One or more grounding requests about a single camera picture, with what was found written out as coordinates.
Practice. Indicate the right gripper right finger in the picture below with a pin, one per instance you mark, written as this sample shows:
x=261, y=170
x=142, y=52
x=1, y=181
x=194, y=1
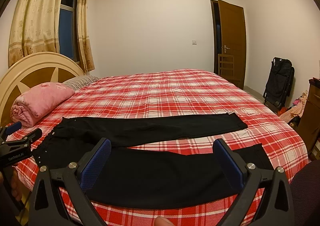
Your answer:
x=276, y=204

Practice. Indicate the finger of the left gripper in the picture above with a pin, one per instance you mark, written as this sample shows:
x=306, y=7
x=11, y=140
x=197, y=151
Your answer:
x=31, y=138
x=10, y=129

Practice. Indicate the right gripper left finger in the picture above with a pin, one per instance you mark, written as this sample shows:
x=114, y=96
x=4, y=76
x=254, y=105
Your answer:
x=46, y=204

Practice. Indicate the black pants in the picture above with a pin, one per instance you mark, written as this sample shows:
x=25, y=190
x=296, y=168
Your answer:
x=143, y=179

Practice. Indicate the person left hand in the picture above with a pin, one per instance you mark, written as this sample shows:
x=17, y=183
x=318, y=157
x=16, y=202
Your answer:
x=15, y=183

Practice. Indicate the person right hand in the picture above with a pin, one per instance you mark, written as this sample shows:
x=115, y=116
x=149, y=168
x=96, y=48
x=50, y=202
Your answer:
x=161, y=221

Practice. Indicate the pink folded blanket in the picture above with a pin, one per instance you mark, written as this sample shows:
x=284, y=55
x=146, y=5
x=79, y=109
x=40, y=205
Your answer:
x=35, y=103

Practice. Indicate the dark round chair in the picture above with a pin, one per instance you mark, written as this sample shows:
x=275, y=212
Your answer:
x=305, y=195

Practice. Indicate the striped grey pillow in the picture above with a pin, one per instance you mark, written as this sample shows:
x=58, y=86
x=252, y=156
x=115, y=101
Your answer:
x=79, y=82

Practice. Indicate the cream wooden headboard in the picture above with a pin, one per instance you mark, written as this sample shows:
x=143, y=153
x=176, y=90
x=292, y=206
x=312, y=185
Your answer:
x=30, y=71

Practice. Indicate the brown wooden dresser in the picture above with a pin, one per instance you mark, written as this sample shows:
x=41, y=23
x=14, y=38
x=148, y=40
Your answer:
x=308, y=128

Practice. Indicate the right beige curtain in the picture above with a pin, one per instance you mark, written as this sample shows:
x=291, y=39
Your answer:
x=85, y=52

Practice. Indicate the beige curtain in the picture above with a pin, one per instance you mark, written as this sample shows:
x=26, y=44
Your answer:
x=85, y=52
x=35, y=28

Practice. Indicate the dark window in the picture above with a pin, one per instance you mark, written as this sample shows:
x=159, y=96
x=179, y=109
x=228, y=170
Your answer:
x=67, y=30

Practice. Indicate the pile of pink clothes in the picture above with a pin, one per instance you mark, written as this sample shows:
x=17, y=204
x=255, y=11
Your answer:
x=297, y=109

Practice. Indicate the left beige curtain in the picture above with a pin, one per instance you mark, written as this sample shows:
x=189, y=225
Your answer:
x=35, y=28

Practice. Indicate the red plaid bed sheet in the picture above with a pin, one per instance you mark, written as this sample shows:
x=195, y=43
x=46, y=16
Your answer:
x=181, y=92

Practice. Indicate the black folded stroller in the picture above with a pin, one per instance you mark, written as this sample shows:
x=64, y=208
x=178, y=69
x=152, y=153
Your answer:
x=279, y=83

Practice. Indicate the small wooden chair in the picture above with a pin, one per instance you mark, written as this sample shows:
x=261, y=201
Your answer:
x=226, y=66

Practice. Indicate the brown wooden door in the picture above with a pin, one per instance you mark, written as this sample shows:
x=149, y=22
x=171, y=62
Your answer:
x=229, y=29

